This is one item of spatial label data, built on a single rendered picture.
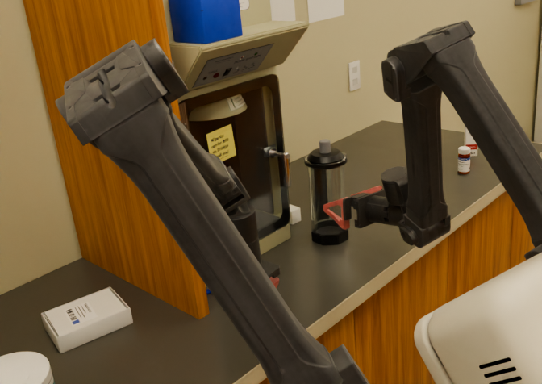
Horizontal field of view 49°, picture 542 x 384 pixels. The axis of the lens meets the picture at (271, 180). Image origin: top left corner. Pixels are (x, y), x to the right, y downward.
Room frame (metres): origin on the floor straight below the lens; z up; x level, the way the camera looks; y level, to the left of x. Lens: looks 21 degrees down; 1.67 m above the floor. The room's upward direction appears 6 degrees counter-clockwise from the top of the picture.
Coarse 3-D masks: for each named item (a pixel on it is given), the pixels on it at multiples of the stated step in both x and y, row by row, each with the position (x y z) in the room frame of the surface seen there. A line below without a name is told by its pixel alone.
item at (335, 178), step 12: (312, 168) 1.39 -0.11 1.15; (336, 168) 1.39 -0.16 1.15; (312, 180) 1.40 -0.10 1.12; (324, 180) 1.38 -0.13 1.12; (336, 180) 1.39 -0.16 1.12; (312, 192) 1.41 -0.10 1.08; (324, 192) 1.39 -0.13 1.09; (336, 192) 1.39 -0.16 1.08; (312, 204) 1.41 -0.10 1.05; (312, 216) 1.41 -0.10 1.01; (324, 216) 1.39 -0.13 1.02; (312, 228) 1.42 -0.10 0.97; (324, 228) 1.39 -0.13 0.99; (336, 228) 1.39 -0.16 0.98
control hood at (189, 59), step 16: (256, 32) 1.26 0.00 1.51; (272, 32) 1.28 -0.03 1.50; (288, 32) 1.32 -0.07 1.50; (304, 32) 1.37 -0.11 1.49; (176, 48) 1.19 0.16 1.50; (192, 48) 1.16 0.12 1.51; (208, 48) 1.16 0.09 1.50; (224, 48) 1.19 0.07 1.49; (240, 48) 1.23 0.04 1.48; (272, 48) 1.33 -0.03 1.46; (288, 48) 1.38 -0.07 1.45; (176, 64) 1.20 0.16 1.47; (192, 64) 1.16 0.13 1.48; (272, 64) 1.39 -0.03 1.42; (192, 80) 1.20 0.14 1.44; (224, 80) 1.30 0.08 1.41
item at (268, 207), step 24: (216, 96) 1.29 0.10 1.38; (240, 96) 1.34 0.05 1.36; (264, 96) 1.39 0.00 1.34; (192, 120) 1.24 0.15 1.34; (216, 120) 1.29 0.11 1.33; (240, 120) 1.34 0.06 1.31; (264, 120) 1.39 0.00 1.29; (240, 144) 1.33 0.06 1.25; (264, 144) 1.38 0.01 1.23; (240, 168) 1.33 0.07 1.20; (264, 168) 1.38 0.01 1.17; (264, 192) 1.37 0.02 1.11; (288, 192) 1.43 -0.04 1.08; (264, 216) 1.37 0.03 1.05; (288, 216) 1.43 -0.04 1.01
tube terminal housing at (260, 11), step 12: (168, 0) 1.24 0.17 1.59; (252, 0) 1.41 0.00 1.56; (264, 0) 1.43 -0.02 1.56; (168, 12) 1.24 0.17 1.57; (240, 12) 1.38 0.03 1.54; (252, 12) 1.40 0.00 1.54; (264, 12) 1.43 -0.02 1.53; (168, 24) 1.24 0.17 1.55; (252, 24) 1.40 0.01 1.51; (264, 72) 1.42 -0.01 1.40; (276, 72) 1.45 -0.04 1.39; (216, 84) 1.31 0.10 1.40; (228, 84) 1.34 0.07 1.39; (192, 96) 1.26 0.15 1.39; (288, 228) 1.44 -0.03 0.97; (264, 240) 1.38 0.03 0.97; (276, 240) 1.41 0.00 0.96; (264, 252) 1.37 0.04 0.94
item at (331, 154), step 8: (320, 144) 1.42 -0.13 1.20; (328, 144) 1.42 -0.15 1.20; (312, 152) 1.43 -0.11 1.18; (320, 152) 1.42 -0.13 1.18; (328, 152) 1.42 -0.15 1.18; (336, 152) 1.41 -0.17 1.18; (312, 160) 1.40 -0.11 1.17; (320, 160) 1.39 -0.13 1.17; (328, 160) 1.39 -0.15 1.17; (336, 160) 1.39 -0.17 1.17
